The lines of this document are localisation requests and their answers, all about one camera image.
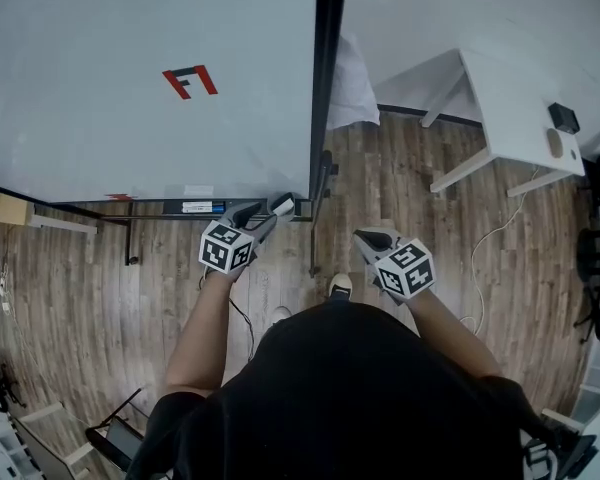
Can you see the black folding chair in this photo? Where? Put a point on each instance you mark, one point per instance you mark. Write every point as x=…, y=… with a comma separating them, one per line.
x=120, y=438

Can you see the person's left forearm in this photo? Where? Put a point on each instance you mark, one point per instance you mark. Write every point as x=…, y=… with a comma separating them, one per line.
x=200, y=343

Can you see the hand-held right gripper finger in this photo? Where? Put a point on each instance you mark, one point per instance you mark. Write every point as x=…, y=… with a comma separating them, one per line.
x=366, y=250
x=384, y=235

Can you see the small black box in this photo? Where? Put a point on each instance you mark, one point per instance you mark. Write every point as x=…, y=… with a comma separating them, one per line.
x=563, y=118

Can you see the person's shoe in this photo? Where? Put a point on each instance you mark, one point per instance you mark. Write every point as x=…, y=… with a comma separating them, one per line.
x=340, y=284
x=281, y=314

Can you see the black metal stand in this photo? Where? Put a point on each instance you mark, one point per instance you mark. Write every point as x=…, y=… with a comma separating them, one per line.
x=0, y=393

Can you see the white storage shelf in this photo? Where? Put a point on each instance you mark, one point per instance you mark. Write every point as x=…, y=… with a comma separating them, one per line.
x=597, y=398

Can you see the white marker with blue cap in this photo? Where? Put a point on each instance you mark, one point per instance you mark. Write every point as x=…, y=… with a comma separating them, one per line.
x=196, y=207

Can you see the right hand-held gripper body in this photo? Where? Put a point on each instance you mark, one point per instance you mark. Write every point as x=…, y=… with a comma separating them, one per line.
x=405, y=270

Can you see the person's black shirt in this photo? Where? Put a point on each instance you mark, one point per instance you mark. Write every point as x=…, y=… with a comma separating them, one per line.
x=330, y=403

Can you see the person's left shoe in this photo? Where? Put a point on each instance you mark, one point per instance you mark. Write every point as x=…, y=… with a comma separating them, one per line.
x=281, y=314

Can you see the translucent plastic sheet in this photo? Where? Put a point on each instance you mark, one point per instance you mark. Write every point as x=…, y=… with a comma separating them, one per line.
x=352, y=88

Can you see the person's right leg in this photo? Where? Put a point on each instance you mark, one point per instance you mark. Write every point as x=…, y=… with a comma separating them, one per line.
x=340, y=301

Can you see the black framed whiteboard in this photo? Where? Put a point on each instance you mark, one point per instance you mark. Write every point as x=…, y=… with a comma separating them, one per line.
x=105, y=118

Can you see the person's right forearm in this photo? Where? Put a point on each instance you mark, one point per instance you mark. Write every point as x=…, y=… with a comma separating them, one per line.
x=450, y=333

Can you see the white whiteboard eraser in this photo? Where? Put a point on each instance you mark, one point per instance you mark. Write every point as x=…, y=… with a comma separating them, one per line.
x=283, y=203

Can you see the white power strip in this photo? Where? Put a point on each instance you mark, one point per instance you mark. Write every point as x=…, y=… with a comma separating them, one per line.
x=5, y=308

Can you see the person's right shoe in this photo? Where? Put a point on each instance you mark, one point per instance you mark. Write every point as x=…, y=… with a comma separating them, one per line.
x=340, y=284

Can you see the black marker tray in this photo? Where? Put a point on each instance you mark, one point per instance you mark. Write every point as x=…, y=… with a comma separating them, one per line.
x=172, y=207

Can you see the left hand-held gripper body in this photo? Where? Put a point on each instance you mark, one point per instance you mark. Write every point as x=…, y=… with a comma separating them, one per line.
x=225, y=248

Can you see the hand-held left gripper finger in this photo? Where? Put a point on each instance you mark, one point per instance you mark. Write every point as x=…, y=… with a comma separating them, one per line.
x=242, y=213
x=266, y=230

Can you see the beige oblong object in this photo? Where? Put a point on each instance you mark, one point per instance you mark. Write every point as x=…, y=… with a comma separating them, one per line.
x=555, y=143

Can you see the white framed side table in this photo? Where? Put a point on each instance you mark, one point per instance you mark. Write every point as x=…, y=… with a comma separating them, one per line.
x=40, y=413

